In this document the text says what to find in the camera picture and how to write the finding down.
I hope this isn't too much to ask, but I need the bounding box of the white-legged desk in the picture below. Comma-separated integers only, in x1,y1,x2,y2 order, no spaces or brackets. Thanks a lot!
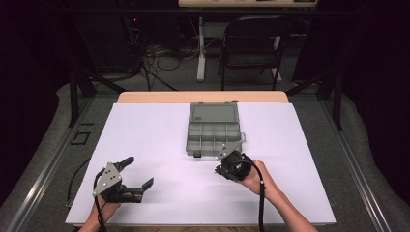
177,0,319,83

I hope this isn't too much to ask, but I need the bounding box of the person's left hand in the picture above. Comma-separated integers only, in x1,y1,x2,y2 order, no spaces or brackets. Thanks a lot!
93,190,133,223

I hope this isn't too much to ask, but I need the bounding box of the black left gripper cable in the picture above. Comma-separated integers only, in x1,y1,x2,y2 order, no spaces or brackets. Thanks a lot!
92,168,109,232

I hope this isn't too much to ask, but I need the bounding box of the person's right hand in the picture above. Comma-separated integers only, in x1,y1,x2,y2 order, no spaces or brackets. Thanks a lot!
236,159,278,197

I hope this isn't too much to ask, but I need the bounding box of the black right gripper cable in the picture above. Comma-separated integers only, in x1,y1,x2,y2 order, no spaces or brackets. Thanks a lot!
229,154,267,232

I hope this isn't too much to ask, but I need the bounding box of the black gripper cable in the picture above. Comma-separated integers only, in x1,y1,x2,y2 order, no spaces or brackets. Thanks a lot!
229,154,267,232
92,168,109,232

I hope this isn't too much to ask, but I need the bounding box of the bundle of floor cables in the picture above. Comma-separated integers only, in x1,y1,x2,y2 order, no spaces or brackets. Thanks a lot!
121,15,201,92

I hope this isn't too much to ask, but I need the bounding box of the black floor cable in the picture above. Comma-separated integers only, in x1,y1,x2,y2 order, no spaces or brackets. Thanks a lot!
66,157,92,203

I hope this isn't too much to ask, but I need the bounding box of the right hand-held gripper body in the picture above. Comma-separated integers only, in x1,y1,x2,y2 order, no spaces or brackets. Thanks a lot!
216,140,256,182

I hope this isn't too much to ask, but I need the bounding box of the black folding chair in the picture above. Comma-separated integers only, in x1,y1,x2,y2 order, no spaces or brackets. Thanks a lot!
217,14,296,92

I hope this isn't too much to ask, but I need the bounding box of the white board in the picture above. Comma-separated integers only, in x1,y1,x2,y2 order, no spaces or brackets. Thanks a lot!
65,101,337,226

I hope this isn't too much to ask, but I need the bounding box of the grey compartment organizer box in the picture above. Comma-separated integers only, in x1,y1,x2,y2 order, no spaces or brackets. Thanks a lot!
185,101,248,160

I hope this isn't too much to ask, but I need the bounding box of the black metal stand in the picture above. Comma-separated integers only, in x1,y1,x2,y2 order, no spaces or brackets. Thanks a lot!
68,66,128,129
284,68,343,131

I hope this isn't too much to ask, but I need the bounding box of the wooden table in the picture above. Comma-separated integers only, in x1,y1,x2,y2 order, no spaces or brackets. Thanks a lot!
73,90,327,232

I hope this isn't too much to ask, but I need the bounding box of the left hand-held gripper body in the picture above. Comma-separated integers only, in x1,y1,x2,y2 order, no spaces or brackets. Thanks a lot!
92,161,144,204

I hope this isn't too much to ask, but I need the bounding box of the aluminium floor rail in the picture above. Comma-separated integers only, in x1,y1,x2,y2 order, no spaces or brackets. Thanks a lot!
318,96,394,232
5,96,95,232

